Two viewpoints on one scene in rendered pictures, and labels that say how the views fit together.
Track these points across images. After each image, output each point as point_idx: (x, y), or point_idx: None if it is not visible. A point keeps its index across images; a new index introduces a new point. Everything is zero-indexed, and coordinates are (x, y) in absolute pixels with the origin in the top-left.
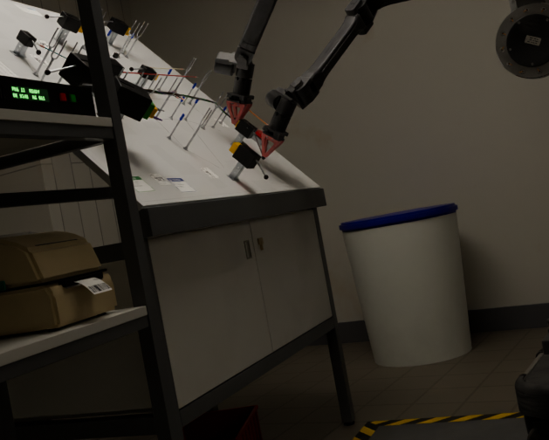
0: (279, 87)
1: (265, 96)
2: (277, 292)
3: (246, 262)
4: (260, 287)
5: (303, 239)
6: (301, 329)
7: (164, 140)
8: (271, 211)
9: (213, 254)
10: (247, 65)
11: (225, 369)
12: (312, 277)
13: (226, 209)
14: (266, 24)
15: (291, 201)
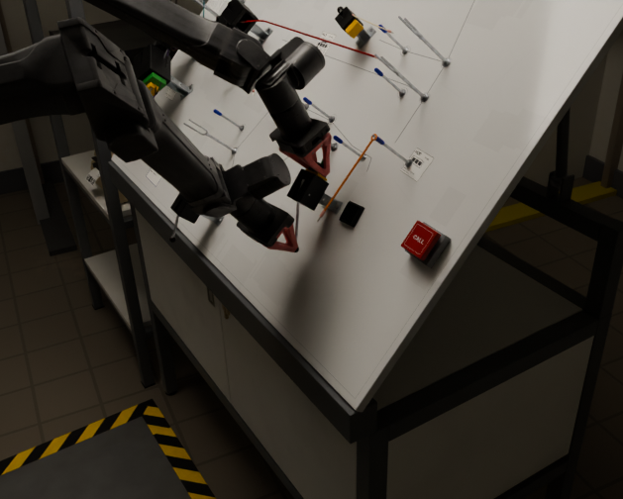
0: (261, 157)
1: (281, 158)
2: (245, 378)
3: (208, 301)
4: (222, 342)
5: (311, 412)
6: (277, 460)
7: (233, 127)
8: (213, 290)
9: (174, 251)
10: (241, 87)
11: (181, 334)
12: (320, 469)
13: (159, 225)
14: (155, 35)
15: (252, 325)
